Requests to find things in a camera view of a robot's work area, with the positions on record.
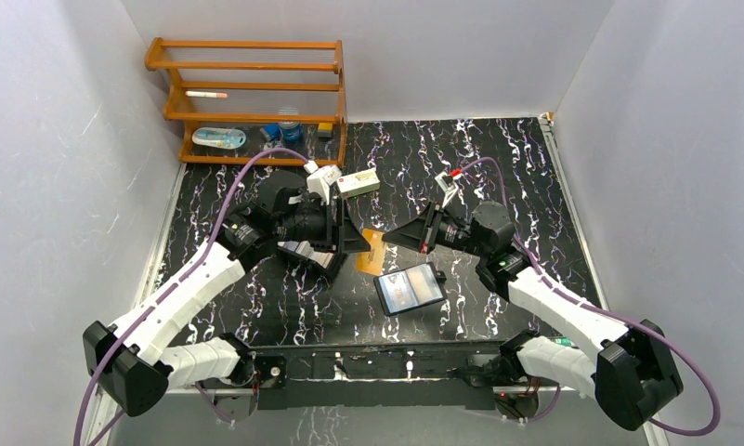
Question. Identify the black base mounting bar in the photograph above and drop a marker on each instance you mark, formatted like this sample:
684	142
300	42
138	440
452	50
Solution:
457	373

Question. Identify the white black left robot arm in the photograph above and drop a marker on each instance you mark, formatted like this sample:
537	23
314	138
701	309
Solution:
132	358

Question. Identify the white green red carton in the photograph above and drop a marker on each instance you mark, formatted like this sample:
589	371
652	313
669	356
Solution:
361	182

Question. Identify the blue white plastic package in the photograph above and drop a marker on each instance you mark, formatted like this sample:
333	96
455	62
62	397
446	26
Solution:
219	137

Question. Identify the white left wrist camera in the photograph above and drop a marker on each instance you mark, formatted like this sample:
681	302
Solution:
320	179

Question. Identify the black card holder box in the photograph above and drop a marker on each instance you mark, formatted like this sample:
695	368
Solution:
302	254

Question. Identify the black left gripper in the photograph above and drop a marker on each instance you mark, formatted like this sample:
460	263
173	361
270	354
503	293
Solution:
333	227

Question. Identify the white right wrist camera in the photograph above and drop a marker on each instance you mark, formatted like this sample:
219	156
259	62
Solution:
448	184

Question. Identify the wooden shelf rack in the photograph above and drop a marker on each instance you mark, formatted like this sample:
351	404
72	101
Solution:
260	77

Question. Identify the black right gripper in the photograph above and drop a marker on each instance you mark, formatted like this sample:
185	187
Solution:
417	234

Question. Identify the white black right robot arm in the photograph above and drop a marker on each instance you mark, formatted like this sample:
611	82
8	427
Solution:
622	365

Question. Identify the orange credit card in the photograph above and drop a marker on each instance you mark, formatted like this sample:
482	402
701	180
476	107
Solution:
372	261

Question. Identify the small yellow black block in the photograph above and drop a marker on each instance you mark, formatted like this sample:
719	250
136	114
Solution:
325	130

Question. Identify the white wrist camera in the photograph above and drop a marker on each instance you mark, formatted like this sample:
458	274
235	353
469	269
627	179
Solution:
448	184
320	179

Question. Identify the blue jar clear lid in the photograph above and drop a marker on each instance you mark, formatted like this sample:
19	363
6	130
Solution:
290	126

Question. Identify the white pink marker pen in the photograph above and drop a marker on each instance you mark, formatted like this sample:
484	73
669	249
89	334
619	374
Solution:
205	94

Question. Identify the small blue block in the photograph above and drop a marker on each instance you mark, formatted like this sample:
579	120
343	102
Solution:
270	132

